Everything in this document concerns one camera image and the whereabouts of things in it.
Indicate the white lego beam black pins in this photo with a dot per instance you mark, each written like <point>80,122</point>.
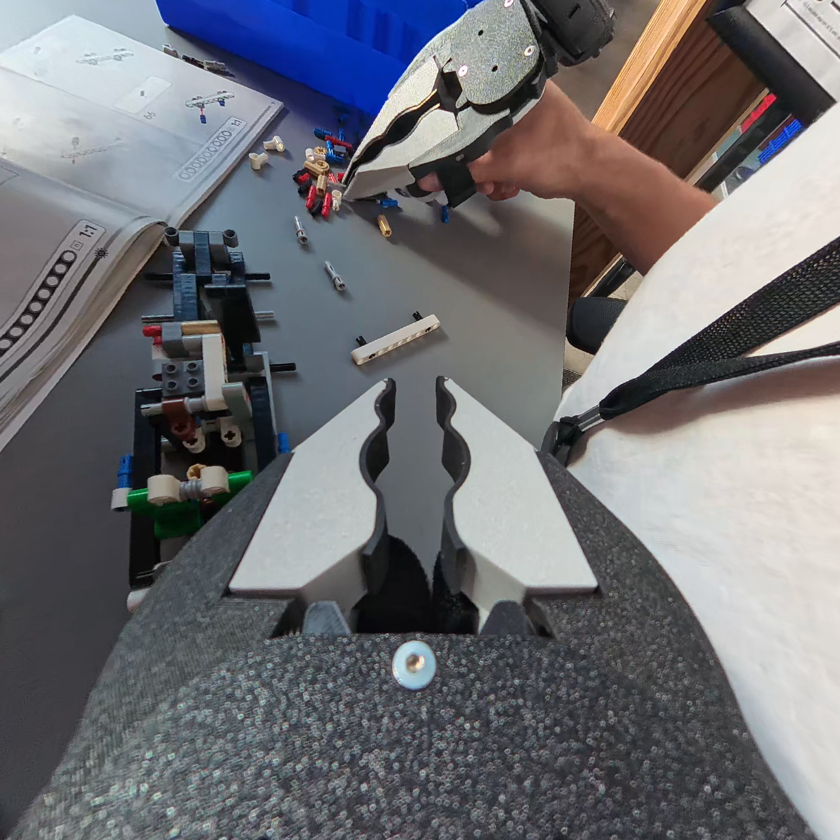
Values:
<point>394,338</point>

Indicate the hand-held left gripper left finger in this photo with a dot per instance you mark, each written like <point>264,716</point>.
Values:
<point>315,518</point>

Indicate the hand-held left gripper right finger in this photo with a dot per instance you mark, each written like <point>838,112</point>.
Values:
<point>518,525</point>

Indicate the white lego connector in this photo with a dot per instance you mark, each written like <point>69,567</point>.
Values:
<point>258,161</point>
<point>275,144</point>

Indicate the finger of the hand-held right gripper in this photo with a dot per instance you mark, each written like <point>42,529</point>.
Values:
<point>407,98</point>
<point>400,161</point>

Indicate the person's right hand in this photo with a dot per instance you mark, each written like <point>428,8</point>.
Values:
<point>531,144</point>

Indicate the blue plastic bin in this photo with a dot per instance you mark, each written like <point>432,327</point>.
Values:
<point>315,39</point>

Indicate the lego instruction booklet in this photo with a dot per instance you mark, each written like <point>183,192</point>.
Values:
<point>98,197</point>

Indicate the white printed paper sign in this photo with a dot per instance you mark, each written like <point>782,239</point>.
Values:
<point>804,33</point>

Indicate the grey lego pin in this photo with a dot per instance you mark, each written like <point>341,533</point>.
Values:
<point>301,229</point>
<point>334,277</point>

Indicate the person's right forearm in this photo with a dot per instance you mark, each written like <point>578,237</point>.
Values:
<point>636,203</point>

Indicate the black office chair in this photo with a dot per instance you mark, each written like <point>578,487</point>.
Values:
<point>594,325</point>

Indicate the tan lego pin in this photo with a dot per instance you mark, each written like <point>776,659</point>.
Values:
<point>385,226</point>

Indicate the black post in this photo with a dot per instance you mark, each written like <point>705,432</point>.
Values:
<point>768,59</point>

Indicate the blue ribbed box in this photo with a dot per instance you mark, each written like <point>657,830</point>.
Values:
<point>781,141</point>

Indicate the partly built lego model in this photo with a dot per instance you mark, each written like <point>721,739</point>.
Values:
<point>197,367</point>

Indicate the small grey black lego assembly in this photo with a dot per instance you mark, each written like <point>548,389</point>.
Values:
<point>197,59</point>

